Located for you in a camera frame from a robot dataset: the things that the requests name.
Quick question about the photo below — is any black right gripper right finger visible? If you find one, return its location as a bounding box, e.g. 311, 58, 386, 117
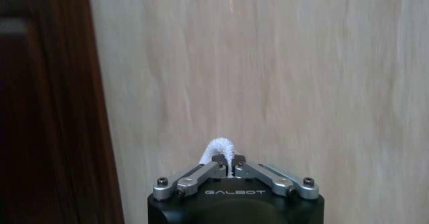
233, 154, 319, 200

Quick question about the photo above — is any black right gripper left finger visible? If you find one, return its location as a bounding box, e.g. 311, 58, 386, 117
152, 154, 229, 201

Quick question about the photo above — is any dark brown wooden cabinet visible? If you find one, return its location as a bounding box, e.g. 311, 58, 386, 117
0, 0, 125, 224

